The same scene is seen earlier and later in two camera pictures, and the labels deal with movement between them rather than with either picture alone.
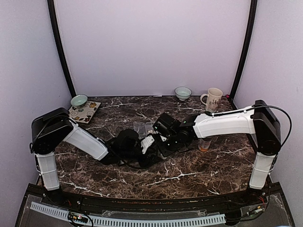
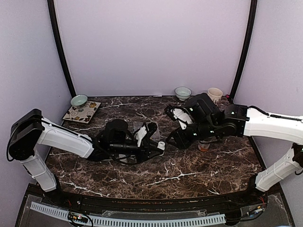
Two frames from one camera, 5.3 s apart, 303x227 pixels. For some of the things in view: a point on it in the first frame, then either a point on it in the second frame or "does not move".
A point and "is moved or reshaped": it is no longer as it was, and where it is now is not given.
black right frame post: x=253 y=7 does not move
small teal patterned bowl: x=182 y=93 does not move
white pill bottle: x=163 y=157 is moved or reshaped
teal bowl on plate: x=79 y=101 does not move
